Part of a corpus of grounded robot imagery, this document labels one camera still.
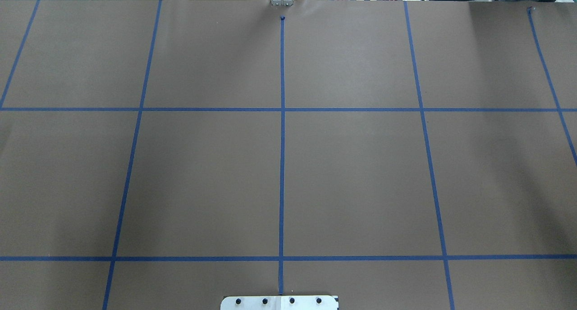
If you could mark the white pillar mount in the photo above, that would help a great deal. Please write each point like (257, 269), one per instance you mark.
(296, 302)

